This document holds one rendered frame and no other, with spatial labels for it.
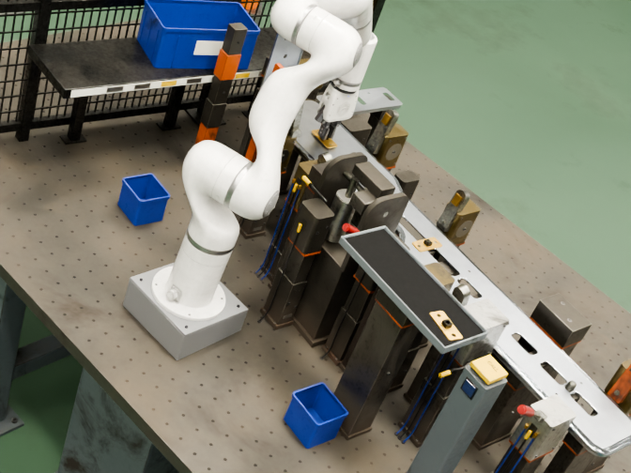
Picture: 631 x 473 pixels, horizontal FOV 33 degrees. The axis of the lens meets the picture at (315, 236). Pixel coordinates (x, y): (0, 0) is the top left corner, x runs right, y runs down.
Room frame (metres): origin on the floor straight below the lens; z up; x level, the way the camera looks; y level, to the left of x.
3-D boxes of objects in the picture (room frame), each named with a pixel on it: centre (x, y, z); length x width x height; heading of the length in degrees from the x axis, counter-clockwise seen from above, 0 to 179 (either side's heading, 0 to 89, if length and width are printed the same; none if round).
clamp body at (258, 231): (2.43, 0.19, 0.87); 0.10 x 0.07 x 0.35; 140
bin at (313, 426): (1.79, -0.15, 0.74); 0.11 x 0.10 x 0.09; 50
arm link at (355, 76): (2.57, 0.08, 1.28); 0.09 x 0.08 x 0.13; 79
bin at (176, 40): (2.71, 0.53, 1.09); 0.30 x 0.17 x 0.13; 130
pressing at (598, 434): (2.26, -0.30, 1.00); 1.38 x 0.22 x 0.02; 50
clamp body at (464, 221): (2.45, -0.35, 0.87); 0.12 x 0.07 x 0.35; 140
